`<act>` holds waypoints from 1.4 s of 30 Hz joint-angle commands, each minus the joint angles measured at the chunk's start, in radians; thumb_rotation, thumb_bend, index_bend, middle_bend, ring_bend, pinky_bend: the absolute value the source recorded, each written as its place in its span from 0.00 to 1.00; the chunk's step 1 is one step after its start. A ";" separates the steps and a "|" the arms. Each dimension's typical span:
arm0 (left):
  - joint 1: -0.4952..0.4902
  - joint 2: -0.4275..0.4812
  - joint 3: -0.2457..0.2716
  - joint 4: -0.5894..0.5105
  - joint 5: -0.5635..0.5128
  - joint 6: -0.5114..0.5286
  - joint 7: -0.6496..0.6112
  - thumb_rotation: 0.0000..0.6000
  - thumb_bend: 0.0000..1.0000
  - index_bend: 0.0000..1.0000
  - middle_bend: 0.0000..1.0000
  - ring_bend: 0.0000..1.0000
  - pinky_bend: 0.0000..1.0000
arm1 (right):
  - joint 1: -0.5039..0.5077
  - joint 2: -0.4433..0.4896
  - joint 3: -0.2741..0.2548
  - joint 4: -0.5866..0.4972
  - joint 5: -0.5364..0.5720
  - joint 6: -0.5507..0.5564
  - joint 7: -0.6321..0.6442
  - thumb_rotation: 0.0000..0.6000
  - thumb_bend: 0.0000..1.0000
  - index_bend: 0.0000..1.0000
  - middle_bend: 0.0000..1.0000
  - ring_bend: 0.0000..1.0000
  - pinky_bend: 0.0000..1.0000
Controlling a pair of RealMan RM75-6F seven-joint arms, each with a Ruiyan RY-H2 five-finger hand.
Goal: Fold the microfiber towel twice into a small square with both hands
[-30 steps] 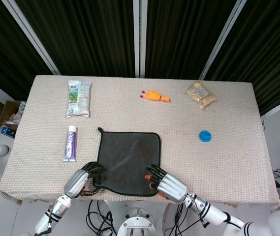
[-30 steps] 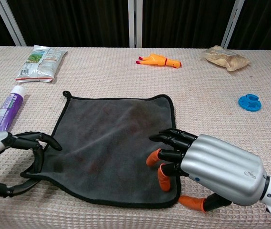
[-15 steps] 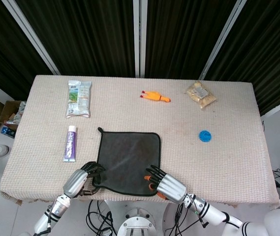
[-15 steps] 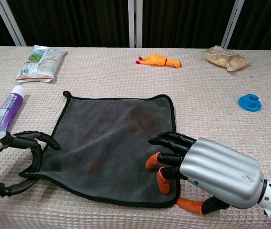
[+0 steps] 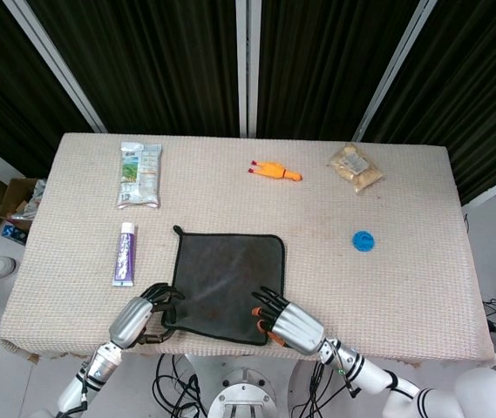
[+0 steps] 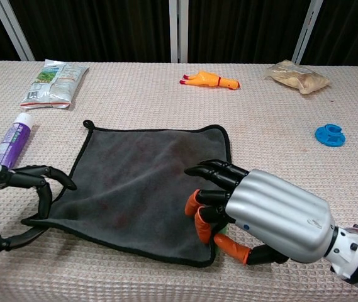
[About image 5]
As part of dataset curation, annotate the black cable bundle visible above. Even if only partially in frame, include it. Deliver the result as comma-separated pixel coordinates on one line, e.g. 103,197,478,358
293,361,340,418
154,353,208,418

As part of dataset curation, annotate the blue round plastic lid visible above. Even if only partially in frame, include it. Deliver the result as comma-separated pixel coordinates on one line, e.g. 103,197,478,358
351,228,377,253

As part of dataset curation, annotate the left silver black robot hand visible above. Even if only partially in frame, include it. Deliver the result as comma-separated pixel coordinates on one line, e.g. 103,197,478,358
107,282,187,350

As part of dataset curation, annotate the small open cardboard box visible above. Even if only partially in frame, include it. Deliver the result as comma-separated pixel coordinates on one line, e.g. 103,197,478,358
0,177,48,232

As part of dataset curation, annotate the clear bag of beige snacks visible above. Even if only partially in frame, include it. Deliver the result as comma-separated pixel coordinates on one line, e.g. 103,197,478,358
327,142,384,196

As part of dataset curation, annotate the white robot torso column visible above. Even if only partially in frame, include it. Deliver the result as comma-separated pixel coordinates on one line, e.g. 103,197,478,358
184,353,318,418

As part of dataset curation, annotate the small blue packet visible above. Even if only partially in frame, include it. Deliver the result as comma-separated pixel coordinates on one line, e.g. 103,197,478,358
2,221,29,244

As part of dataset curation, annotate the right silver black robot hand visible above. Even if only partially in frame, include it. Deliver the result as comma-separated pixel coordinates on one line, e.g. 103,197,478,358
250,286,326,356

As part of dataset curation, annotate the purple white toothpaste tube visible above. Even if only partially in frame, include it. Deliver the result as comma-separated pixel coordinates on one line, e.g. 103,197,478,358
112,221,138,287

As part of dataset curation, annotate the grey green cloth black trim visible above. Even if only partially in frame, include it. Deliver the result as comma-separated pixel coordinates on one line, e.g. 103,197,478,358
160,225,287,347

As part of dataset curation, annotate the white metal frame post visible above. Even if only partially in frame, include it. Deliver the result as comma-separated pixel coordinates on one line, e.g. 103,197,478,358
3,0,108,133
351,0,438,141
234,0,261,137

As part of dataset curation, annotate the white green snack bag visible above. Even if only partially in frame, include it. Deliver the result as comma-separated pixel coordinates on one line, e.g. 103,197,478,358
115,141,163,209

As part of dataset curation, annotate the beige waffle tablecloth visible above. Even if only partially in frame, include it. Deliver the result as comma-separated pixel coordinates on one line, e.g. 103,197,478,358
0,132,496,367

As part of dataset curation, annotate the orange rubber chicken toy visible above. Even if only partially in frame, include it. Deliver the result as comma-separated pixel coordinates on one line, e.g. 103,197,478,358
248,159,304,183

